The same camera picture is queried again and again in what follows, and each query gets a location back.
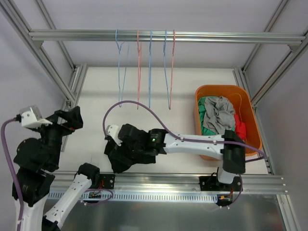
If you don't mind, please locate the black tank top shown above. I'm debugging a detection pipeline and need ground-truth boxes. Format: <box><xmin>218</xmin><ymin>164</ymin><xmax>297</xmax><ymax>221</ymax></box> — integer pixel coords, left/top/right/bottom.
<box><xmin>104</xmin><ymin>144</ymin><xmax>156</xmax><ymax>173</ymax></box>

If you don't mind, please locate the green tank top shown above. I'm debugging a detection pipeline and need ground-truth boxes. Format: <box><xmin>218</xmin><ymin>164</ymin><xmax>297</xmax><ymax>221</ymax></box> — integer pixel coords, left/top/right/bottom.
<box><xmin>198</xmin><ymin>96</ymin><xmax>225</xmax><ymax>136</ymax></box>

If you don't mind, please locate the blue hanger of black top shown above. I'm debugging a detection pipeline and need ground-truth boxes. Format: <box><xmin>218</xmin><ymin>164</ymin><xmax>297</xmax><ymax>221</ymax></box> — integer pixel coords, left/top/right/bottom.
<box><xmin>115</xmin><ymin>29</ymin><xmax>130</xmax><ymax>102</ymax></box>

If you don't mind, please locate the grey tank top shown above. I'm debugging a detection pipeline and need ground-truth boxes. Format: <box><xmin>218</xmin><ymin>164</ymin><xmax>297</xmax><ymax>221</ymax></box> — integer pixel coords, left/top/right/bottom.
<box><xmin>202</xmin><ymin>96</ymin><xmax>235</xmax><ymax>134</ymax></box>

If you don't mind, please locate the pink hanger of grey top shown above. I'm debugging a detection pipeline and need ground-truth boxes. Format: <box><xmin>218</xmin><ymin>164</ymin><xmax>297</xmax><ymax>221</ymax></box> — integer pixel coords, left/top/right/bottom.
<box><xmin>137</xmin><ymin>30</ymin><xmax>142</xmax><ymax>103</ymax></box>

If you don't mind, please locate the red tank top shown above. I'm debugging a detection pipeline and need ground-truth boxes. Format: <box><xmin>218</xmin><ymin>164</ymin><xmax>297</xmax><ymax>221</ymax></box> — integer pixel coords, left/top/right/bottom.
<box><xmin>234</xmin><ymin>114</ymin><xmax>246</xmax><ymax>141</ymax></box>

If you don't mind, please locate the blue hanger of green top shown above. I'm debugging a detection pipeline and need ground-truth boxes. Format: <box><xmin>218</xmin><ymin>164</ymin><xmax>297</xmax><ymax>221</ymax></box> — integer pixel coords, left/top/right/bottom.
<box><xmin>148</xmin><ymin>30</ymin><xmax>153</xmax><ymax>108</ymax></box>

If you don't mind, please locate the blue hanger of red top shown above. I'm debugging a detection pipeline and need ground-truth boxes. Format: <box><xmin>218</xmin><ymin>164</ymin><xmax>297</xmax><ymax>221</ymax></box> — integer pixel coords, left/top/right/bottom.
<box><xmin>163</xmin><ymin>30</ymin><xmax>171</xmax><ymax>110</ymax></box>

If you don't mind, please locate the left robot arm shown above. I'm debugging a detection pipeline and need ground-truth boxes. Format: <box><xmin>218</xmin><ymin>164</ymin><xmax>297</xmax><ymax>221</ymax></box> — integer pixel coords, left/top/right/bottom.
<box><xmin>12</xmin><ymin>105</ymin><xmax>100</xmax><ymax>231</ymax></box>

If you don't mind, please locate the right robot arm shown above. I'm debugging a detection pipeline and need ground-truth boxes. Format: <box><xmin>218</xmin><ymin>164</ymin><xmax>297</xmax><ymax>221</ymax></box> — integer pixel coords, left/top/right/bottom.
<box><xmin>104</xmin><ymin>124</ymin><xmax>245</xmax><ymax>192</ymax></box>

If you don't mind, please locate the orange plastic basket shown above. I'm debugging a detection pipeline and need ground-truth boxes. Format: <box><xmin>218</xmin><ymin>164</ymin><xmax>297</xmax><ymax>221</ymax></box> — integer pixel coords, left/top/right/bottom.
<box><xmin>193</xmin><ymin>85</ymin><xmax>262</xmax><ymax>150</ymax></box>

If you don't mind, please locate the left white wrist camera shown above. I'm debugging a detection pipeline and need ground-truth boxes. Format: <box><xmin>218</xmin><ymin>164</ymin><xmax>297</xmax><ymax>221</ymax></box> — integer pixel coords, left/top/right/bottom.
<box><xmin>19</xmin><ymin>105</ymin><xmax>52</xmax><ymax>128</ymax></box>

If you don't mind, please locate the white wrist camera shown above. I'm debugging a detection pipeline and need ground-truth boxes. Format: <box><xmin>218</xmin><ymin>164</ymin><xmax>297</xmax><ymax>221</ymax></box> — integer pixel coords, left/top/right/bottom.
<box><xmin>106</xmin><ymin>125</ymin><xmax>122</xmax><ymax>146</ymax></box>
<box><xmin>19</xmin><ymin>105</ymin><xmax>52</xmax><ymax>128</ymax></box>

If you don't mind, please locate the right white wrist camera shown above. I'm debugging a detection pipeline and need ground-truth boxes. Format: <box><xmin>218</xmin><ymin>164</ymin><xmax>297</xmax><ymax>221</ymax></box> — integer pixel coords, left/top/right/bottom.
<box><xmin>106</xmin><ymin>125</ymin><xmax>122</xmax><ymax>146</ymax></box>

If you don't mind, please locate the front aluminium rail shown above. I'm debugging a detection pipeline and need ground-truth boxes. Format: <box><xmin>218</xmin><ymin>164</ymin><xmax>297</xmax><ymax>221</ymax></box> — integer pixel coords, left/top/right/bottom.
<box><xmin>48</xmin><ymin>170</ymin><xmax>288</xmax><ymax>194</ymax></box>

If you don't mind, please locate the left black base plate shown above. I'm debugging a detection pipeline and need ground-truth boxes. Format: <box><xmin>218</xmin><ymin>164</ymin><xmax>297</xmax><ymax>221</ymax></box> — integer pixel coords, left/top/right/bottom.
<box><xmin>99</xmin><ymin>173</ymin><xmax>116</xmax><ymax>190</ymax></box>

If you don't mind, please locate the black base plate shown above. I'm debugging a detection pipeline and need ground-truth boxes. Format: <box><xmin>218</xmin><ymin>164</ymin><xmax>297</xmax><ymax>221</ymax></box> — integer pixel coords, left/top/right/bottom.
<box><xmin>199</xmin><ymin>175</ymin><xmax>242</xmax><ymax>192</ymax></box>
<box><xmin>99</xmin><ymin>173</ymin><xmax>116</xmax><ymax>190</ymax></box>

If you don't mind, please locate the slotted cable duct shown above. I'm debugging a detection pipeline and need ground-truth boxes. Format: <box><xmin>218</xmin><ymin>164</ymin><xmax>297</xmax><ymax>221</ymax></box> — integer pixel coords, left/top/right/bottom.
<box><xmin>47</xmin><ymin>190</ymin><xmax>232</xmax><ymax>203</ymax></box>

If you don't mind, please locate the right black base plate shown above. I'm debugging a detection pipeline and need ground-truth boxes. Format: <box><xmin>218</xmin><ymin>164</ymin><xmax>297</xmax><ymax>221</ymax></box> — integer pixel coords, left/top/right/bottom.
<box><xmin>199</xmin><ymin>175</ymin><xmax>242</xmax><ymax>192</ymax></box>

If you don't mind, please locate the aluminium hanging rail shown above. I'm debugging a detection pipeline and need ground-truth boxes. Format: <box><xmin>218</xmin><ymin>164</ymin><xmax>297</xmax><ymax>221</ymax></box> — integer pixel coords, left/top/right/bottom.
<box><xmin>28</xmin><ymin>29</ymin><xmax>307</xmax><ymax>45</ymax></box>

